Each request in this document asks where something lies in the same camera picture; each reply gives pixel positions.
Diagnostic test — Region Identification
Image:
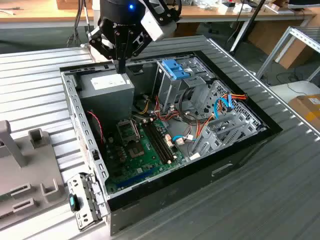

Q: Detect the blue data wire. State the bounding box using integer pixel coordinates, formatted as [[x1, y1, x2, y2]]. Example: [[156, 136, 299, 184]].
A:
[[172, 134, 188, 144], [213, 96, 235, 119]]

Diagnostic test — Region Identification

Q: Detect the black RAM slot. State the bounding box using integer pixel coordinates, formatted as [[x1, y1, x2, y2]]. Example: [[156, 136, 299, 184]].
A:
[[143, 121, 169, 165], [149, 120, 176, 162]]

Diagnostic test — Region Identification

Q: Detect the silver disk bay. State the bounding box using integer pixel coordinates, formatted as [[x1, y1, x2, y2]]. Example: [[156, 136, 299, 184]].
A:
[[188, 109, 268, 161]]

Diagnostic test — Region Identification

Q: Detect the grey power supply unit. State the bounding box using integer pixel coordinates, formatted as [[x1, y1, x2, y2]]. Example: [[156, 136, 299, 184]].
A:
[[78, 69, 136, 131]]

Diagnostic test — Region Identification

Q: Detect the yellow black wire bundle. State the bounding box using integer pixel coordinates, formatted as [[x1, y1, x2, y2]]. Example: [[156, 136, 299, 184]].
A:
[[133, 94, 154, 116]]

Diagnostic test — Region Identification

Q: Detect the labelled cardboard box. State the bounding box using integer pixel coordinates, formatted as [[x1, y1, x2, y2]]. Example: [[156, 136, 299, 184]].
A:
[[287, 93, 320, 131]]

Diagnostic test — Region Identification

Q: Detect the orange red power wire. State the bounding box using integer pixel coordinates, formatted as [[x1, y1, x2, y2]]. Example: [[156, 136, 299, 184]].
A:
[[194, 92, 249, 138]]

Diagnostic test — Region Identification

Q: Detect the green motherboard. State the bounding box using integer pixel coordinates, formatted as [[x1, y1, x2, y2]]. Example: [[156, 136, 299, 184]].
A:
[[103, 117, 187, 196]]

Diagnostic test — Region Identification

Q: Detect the black hanging cable bundle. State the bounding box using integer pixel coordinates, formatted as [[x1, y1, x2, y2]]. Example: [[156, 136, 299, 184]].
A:
[[66, 0, 92, 47]]

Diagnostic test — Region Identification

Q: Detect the grey parts rack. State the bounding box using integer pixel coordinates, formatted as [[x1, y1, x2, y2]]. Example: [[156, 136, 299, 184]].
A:
[[0, 119, 67, 227]]

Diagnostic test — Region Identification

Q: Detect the grey metal shelf frame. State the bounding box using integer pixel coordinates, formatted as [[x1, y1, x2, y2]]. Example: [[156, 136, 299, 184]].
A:
[[256, 26, 320, 82]]

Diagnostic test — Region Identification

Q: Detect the metal socket cover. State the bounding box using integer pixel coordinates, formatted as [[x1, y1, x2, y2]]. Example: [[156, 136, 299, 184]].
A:
[[116, 119, 141, 143]]

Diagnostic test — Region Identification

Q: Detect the small brown cardboard box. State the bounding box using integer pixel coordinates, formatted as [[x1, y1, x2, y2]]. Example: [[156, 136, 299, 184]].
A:
[[55, 0, 94, 11]]

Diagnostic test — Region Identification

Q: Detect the white low table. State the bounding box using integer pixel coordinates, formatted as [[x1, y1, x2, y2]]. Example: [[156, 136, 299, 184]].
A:
[[271, 80, 320, 105]]

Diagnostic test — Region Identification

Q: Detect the white paper pile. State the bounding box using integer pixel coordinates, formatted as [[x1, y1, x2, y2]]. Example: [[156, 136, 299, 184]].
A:
[[192, 0, 218, 11]]

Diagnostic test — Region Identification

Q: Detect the white box stack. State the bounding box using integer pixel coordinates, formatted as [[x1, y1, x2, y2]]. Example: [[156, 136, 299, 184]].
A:
[[217, 1, 253, 14]]

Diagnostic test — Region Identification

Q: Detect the silver metal drive cage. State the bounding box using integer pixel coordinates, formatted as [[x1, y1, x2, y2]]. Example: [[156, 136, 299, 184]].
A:
[[152, 57, 216, 114]]

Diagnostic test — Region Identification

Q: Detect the black monitor base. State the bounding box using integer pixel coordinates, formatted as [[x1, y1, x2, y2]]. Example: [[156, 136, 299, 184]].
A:
[[287, 0, 320, 11]]

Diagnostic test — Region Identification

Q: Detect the red black twisted wire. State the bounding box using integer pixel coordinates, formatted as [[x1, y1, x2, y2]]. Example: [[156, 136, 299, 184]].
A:
[[86, 110, 105, 145]]

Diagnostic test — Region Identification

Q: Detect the blue expansion slot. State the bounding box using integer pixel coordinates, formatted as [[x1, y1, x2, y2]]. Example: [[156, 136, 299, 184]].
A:
[[116, 166, 156, 190]]

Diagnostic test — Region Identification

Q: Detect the orange red wire bundle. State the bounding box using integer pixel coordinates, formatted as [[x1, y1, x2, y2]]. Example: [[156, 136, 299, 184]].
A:
[[153, 94, 182, 122]]

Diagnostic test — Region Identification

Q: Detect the black round cable loop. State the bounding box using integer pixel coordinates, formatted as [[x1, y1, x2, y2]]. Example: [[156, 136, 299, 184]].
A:
[[177, 87, 201, 125]]

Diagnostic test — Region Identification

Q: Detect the CPU socket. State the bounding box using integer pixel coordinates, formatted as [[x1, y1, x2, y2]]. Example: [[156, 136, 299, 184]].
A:
[[126, 141, 146, 160]]

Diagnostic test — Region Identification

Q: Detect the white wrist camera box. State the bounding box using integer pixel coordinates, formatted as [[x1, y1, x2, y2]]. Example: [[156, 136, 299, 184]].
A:
[[140, 9, 177, 42]]

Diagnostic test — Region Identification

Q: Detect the black open PC case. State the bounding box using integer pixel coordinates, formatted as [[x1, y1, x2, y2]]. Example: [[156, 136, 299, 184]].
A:
[[59, 49, 284, 237]]

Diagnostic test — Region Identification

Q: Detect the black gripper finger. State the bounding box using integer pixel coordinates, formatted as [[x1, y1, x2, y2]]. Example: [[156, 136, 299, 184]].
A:
[[121, 27, 152, 75], [87, 26, 123, 75]]

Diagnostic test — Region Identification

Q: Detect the flat tan box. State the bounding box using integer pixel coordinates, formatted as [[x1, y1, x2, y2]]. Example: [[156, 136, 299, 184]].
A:
[[264, 2, 293, 15]]

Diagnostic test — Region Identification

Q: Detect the silver slot retention bracket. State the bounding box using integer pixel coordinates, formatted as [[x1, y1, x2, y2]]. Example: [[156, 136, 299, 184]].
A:
[[66, 172, 111, 232]]

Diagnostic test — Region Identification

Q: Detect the blue plastic drive latch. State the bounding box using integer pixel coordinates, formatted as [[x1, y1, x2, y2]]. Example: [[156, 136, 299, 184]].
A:
[[161, 58, 193, 81]]

